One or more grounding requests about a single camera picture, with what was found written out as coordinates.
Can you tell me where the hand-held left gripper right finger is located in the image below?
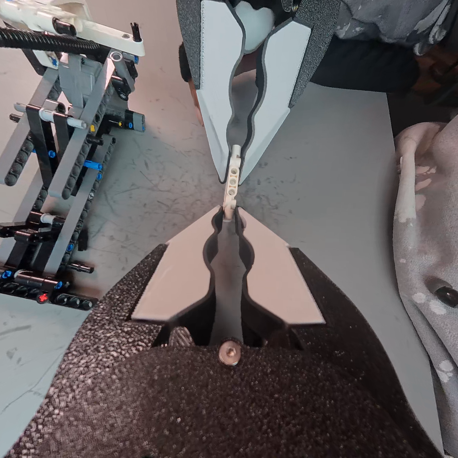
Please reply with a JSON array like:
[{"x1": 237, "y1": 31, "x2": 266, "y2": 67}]
[{"x1": 234, "y1": 207, "x2": 326, "y2": 348}]

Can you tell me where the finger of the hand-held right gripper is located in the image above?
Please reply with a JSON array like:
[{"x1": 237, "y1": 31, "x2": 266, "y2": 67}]
[
  {"x1": 196, "y1": 0, "x2": 247, "y2": 185},
  {"x1": 237, "y1": 20, "x2": 312, "y2": 185}
]

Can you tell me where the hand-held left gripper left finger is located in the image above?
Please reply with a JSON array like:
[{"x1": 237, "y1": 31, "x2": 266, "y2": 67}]
[{"x1": 131, "y1": 205, "x2": 219, "y2": 347}]

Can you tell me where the white beam brick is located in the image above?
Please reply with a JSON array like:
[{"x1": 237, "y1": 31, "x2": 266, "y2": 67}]
[{"x1": 222, "y1": 144, "x2": 242, "y2": 219}]

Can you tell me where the partly built toy truck chassis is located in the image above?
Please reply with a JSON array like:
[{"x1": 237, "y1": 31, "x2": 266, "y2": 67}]
[{"x1": 0, "y1": 0, "x2": 146, "y2": 310}]

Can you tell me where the person's right hand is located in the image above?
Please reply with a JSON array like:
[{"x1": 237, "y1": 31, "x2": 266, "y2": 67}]
[{"x1": 194, "y1": 88, "x2": 205, "y2": 127}]

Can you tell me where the black cord with round tip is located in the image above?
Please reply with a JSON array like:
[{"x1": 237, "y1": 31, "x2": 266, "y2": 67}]
[{"x1": 435, "y1": 281, "x2": 458, "y2": 308}]

